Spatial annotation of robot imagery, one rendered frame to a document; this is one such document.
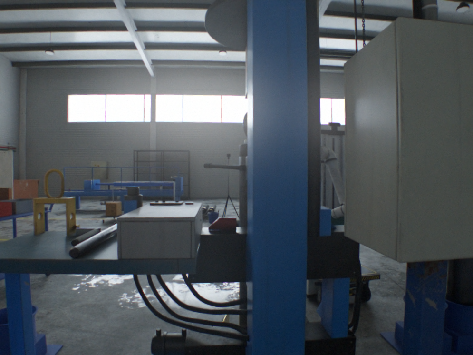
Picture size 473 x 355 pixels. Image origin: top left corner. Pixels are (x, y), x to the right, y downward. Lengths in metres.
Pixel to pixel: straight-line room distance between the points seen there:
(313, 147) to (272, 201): 0.31
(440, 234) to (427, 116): 0.19
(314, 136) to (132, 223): 0.71
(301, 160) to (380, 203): 0.41
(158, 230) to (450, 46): 0.81
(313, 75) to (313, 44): 0.12
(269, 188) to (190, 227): 0.28
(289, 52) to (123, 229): 0.77
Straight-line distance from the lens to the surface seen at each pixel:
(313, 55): 1.16
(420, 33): 0.56
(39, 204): 1.41
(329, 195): 3.05
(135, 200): 1.18
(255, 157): 0.87
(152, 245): 0.88
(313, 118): 1.09
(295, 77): 0.95
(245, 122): 1.39
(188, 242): 0.86
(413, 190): 0.51
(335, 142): 3.10
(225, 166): 1.23
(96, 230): 1.26
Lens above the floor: 1.32
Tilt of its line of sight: 1 degrees down
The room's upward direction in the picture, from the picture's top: straight up
